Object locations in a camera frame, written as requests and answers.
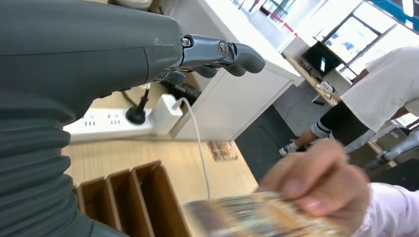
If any yellow brown patterned card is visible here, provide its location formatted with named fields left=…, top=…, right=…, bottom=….
left=208, top=141, right=239, bottom=162

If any person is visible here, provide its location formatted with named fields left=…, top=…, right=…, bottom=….
left=257, top=139, right=419, bottom=237
left=278, top=45, right=419, bottom=158

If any black plug with cable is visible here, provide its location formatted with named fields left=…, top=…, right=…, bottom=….
left=125, top=88, right=151, bottom=125

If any black monitor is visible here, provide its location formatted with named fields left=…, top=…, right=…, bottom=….
left=301, top=40, right=343, bottom=78

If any black power brick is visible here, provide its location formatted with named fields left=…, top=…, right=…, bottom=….
left=160, top=71, right=202, bottom=106

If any white cabinet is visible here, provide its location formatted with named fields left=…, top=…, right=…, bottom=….
left=162, top=0, right=302, bottom=142

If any white power strip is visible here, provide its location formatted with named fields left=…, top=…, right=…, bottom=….
left=64, top=108, right=158, bottom=143

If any white charger block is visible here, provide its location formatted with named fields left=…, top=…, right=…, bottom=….
left=149, top=94, right=184, bottom=135

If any white desk device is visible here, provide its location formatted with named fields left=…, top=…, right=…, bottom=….
left=319, top=81, right=335, bottom=94

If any brown wooden slot organizer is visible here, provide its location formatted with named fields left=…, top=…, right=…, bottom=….
left=73, top=160, right=192, bottom=237

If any white charging cable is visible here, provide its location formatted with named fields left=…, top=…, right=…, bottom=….
left=173, top=97, right=212, bottom=200

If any grey background robot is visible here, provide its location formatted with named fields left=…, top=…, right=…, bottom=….
left=365, top=129, right=419, bottom=171

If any wooden background desk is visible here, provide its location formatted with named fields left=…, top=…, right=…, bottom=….
left=285, top=54, right=339, bottom=107

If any yellow brown hotel card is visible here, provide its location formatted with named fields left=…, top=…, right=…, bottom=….
left=182, top=191, right=349, bottom=237

